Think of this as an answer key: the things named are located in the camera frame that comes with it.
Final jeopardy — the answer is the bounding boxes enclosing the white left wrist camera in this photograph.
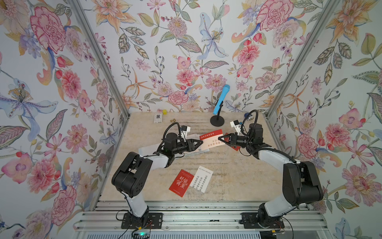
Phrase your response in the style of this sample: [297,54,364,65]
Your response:
[181,125,191,138]

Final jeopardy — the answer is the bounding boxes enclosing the cream card red top band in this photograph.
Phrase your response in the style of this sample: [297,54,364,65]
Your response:
[200,129,224,150]

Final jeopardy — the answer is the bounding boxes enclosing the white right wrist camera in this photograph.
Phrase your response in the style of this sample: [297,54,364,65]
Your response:
[230,120,242,133]

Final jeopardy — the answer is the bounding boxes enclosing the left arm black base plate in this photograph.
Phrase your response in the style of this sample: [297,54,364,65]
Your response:
[121,212,163,229]

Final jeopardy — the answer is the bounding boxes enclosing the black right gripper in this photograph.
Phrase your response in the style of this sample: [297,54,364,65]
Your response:
[219,134,254,149]

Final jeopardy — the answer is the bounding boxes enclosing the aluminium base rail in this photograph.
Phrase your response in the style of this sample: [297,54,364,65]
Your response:
[74,201,332,239]

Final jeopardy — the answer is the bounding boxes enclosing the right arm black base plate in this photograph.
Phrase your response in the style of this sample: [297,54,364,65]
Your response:
[239,212,285,230]

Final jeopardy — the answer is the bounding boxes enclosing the aluminium corner post left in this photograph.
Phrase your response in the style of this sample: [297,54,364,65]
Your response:
[68,0,130,119]

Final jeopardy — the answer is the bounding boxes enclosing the aluminium corner post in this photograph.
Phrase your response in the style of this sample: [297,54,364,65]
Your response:
[264,0,339,121]
[68,0,130,119]

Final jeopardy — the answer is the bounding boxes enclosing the white card black text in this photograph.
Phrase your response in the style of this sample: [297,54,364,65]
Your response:
[190,166,213,193]

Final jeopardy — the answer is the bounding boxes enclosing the white playing card box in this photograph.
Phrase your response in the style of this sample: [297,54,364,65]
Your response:
[154,113,163,123]

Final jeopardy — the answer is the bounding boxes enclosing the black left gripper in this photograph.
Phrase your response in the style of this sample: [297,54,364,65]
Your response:
[170,139,202,155]

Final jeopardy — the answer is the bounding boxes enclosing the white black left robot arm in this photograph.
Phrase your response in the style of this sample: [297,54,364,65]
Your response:
[111,122,203,226]

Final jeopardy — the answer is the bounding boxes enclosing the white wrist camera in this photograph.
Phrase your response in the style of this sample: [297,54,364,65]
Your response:
[181,125,191,138]
[230,120,242,133]

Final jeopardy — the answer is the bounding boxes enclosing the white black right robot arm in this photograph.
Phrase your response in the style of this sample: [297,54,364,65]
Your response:
[218,110,324,228]

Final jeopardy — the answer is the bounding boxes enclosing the red card pink characters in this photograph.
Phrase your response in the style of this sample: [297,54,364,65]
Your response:
[169,170,194,198]

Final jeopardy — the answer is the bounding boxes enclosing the aluminium corner post right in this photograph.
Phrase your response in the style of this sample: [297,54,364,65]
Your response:
[264,0,339,121]

